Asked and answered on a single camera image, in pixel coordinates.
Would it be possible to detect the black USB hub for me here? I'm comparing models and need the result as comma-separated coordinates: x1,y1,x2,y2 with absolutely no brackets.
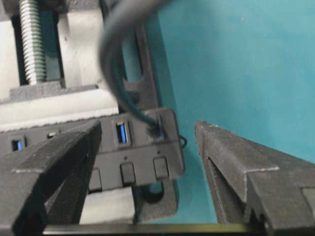
0,108,184,192

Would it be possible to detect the silver vise screw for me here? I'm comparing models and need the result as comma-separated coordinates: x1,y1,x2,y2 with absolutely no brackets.
19,0,47,85

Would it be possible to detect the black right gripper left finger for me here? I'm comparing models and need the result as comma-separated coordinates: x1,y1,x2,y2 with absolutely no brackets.
0,120,102,236

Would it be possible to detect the black bench vise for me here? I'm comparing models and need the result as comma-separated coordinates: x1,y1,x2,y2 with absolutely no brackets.
0,0,178,224

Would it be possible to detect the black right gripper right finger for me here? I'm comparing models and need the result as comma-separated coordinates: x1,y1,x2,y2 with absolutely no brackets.
194,120,315,236

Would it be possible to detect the black USB cable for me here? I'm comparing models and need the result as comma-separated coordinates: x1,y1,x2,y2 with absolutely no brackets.
98,0,188,149

